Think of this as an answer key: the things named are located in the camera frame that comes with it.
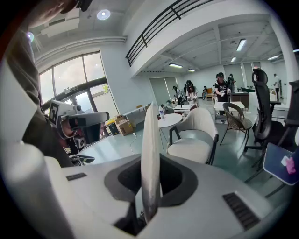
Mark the grey roller blind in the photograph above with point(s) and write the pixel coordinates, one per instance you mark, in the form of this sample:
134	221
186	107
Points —
163	89

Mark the black balcony railing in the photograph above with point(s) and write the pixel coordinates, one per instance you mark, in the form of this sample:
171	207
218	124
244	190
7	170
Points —
144	41

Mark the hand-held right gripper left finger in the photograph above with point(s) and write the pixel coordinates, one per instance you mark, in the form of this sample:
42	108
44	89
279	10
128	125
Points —
93	193

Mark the large glass window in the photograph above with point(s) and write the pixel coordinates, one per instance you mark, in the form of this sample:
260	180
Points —
70	72

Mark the wooden bench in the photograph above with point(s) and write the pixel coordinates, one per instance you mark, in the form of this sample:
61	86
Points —
210	91

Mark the round ceiling lamp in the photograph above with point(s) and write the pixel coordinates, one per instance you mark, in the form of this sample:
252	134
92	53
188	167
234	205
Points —
30	36
103	14

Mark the ceiling tube light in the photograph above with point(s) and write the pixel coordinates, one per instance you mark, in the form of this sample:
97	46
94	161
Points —
273	57
233	59
191	70
175	65
241	45

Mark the small cardboard box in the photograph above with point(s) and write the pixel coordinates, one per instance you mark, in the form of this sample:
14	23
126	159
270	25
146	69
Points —
119	117

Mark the beige armchair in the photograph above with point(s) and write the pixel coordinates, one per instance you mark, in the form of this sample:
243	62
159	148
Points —
198	121

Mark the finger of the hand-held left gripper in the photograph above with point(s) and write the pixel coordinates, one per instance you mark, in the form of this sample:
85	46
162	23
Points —
95	117
92	134

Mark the dark brown desk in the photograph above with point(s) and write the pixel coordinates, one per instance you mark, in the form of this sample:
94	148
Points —
241	97

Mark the person's black shirt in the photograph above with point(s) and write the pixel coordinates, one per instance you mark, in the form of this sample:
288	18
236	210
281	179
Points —
44	140

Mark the person's head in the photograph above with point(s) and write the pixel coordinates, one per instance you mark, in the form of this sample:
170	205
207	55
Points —
46	11

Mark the large cardboard box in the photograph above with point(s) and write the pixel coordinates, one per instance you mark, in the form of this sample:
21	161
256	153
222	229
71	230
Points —
125	128

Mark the person's left hand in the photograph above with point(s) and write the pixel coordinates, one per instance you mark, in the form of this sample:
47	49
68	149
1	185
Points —
66	131

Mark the round white table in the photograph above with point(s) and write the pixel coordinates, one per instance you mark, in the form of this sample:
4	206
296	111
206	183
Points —
171	120

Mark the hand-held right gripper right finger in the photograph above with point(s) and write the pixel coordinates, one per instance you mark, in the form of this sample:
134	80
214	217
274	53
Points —
205	205

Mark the white desk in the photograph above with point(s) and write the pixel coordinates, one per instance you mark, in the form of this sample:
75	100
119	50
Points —
230	105
184	107

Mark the black head-worn camera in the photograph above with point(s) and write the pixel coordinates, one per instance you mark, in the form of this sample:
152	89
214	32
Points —
84	4

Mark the beige seat cushion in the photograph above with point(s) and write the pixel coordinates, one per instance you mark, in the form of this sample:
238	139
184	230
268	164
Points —
150	140

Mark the clear water bottle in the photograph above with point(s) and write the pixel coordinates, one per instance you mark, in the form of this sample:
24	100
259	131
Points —
161	113

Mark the black and yellow box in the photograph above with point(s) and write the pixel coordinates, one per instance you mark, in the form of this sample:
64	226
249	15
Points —
113	128

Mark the pink and white pouch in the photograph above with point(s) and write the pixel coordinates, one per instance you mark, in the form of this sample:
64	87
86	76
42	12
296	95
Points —
290	166

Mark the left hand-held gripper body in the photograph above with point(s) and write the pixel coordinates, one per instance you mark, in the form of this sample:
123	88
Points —
58	112

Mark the brown wicker chair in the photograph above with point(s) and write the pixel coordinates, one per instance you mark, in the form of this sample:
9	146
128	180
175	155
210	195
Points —
233	116

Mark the black office chair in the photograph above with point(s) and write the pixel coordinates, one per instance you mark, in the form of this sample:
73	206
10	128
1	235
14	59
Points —
262	109
294	102

